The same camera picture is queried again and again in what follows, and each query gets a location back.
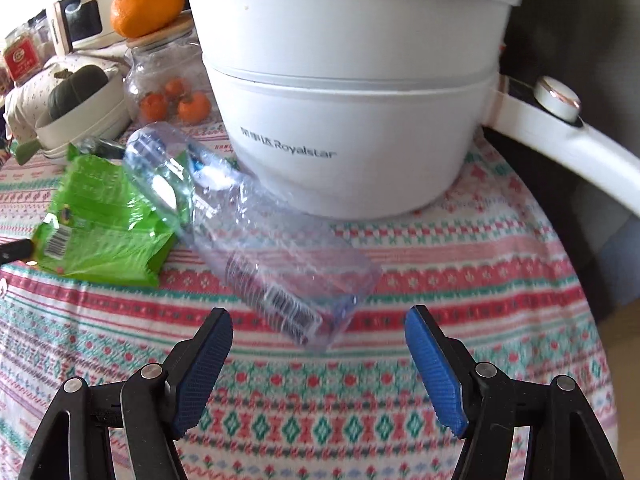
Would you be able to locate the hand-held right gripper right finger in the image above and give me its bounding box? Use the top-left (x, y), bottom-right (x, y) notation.
top-left (404, 305), bottom-right (626, 480)

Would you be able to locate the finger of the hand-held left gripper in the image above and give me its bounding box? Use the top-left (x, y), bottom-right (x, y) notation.
top-left (0, 239), bottom-right (33, 265)

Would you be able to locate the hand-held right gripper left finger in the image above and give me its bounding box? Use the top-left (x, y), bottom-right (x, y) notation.
top-left (20, 307), bottom-right (234, 480)

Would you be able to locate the green snack packet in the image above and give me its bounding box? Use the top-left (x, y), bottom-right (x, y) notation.
top-left (31, 142), bottom-right (177, 288)

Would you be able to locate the clear plastic water bottle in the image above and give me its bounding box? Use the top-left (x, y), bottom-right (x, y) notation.
top-left (122, 121), bottom-right (383, 352)

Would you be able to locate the green plastic utensil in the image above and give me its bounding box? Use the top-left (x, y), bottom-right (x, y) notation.
top-left (12, 137), bottom-right (41, 165)

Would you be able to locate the patterned tablecloth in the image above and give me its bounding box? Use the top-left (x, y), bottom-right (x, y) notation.
top-left (0, 120), bottom-right (618, 480)

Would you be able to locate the black shiny wrapper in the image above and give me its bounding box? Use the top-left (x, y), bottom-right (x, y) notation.
top-left (80, 136), bottom-right (128, 160)

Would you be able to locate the stack of white bowls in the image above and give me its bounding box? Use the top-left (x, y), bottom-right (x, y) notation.
top-left (35, 67), bottom-right (132, 163)

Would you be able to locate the floral white cloth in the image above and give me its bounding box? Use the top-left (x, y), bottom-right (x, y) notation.
top-left (2, 55), bottom-right (123, 143)

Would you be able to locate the dark green round object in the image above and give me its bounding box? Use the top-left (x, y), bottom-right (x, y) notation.
top-left (47, 65), bottom-right (110, 116)

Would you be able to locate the red box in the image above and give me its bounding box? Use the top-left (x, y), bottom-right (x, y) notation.
top-left (4, 30), bottom-right (43, 86)

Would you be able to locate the glass jar with wooden lid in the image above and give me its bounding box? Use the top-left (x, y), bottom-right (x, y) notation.
top-left (122, 12), bottom-right (211, 126)

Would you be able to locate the white electric cooking pot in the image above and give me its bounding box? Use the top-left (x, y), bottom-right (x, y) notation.
top-left (172, 0), bottom-right (640, 221)

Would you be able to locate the large orange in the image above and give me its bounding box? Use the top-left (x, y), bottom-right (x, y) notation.
top-left (110, 0), bottom-right (186, 38)

